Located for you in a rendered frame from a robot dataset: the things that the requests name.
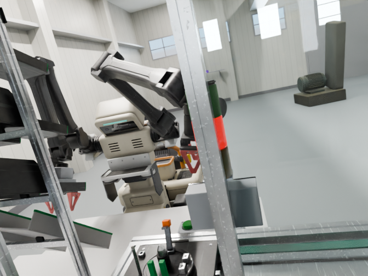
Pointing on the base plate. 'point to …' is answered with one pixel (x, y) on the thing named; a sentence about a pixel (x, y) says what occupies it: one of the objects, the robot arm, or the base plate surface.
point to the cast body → (64, 173)
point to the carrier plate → (197, 248)
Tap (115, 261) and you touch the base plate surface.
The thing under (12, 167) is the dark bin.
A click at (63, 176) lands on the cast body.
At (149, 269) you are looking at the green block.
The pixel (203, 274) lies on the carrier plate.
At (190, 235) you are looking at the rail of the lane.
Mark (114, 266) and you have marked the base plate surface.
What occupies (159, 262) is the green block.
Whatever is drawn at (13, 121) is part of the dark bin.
